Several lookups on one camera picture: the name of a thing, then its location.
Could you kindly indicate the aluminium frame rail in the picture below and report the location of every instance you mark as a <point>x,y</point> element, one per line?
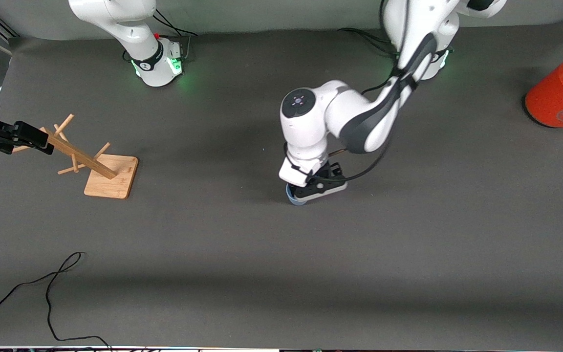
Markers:
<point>2,27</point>

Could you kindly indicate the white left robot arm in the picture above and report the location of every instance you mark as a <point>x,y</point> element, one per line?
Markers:
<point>311,127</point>

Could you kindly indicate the wooden mug rack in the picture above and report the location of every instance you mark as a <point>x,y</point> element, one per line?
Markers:
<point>113,178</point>

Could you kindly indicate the light blue cup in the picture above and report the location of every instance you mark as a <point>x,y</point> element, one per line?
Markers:
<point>292,196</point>

